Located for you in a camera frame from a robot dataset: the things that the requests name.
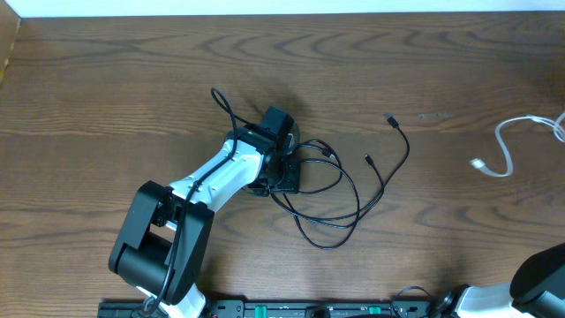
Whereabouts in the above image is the black USB cable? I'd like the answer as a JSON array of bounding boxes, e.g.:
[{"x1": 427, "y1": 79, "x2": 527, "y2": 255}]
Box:
[
  {"x1": 268, "y1": 112, "x2": 411, "y2": 251},
  {"x1": 282, "y1": 139, "x2": 386, "y2": 230}
]

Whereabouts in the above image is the white USB cable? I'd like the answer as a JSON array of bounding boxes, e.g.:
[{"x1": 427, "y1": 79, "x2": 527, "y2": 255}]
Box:
[{"x1": 469, "y1": 112, "x2": 565, "y2": 178}]

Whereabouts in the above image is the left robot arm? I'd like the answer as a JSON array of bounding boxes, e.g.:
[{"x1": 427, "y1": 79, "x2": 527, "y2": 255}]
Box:
[{"x1": 105, "y1": 124, "x2": 299, "y2": 317}]

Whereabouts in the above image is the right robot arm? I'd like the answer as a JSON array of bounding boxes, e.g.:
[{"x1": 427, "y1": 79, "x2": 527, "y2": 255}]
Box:
[{"x1": 430, "y1": 244, "x2": 564, "y2": 318}]

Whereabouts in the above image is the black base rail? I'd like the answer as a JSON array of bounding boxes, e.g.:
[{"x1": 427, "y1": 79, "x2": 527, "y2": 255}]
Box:
[{"x1": 96, "y1": 299, "x2": 442, "y2": 318}]

